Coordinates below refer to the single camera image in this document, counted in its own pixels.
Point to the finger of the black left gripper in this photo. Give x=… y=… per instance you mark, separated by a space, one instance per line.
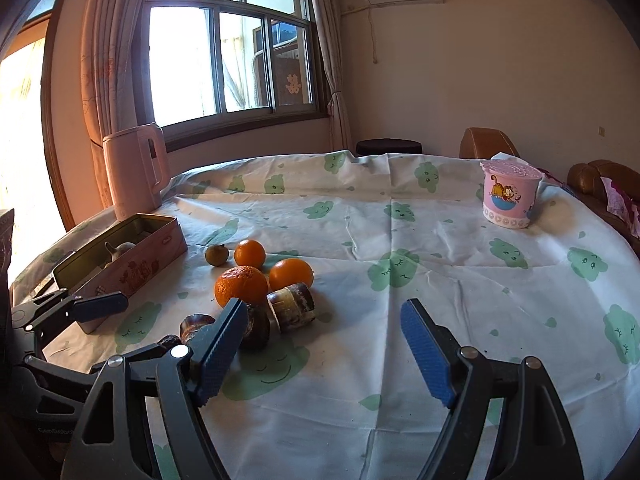
x=95 y=304

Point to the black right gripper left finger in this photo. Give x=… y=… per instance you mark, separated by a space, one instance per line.
x=186 y=377

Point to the purple round fruit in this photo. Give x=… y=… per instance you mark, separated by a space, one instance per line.
x=118 y=251

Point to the large orange tangerine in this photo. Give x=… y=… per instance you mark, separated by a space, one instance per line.
x=245 y=283

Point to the small orange kumquat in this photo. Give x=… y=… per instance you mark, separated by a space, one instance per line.
x=290 y=271
x=249 y=253

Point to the sugarcane piece white ends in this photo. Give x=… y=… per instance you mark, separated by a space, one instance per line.
x=292 y=307

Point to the pink metal tin box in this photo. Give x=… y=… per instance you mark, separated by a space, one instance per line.
x=159 y=241

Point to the pink electric kettle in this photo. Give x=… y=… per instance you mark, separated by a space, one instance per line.
x=137 y=169

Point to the brown longan fruit far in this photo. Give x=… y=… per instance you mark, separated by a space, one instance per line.
x=216 y=255

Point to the pink cartoon cup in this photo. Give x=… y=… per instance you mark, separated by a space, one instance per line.
x=510 y=191

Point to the pink cloth on sofa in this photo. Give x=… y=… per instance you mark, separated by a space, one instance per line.
x=619 y=203

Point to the brown leather sofa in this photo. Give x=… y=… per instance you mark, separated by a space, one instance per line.
x=585 y=181

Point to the brown leather chair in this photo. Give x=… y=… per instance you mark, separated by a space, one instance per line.
x=483 y=143

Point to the beige curtain left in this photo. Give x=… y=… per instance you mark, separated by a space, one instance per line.
x=107 y=33

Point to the beige curtain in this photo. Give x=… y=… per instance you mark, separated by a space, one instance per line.
x=107 y=33
x=328 y=19

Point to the black round stool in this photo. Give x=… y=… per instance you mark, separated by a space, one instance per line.
x=383 y=146

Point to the beige curtain right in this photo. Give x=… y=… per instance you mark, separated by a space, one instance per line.
x=328 y=19

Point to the window with frame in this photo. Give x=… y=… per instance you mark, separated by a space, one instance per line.
x=204 y=69

